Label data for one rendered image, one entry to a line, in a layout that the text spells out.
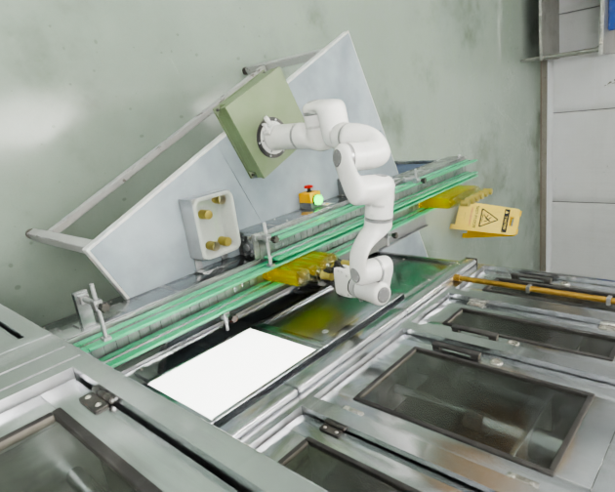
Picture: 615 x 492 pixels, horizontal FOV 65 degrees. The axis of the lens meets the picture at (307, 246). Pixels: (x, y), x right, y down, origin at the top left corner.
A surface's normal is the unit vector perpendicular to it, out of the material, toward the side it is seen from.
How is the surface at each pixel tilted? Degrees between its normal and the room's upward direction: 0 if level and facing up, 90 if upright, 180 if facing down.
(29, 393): 0
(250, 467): 90
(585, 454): 90
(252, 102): 4
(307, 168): 0
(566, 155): 90
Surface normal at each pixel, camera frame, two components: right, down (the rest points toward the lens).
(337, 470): -0.13, -0.95
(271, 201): 0.73, 0.10
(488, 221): -0.43, -0.22
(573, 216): -0.66, 0.29
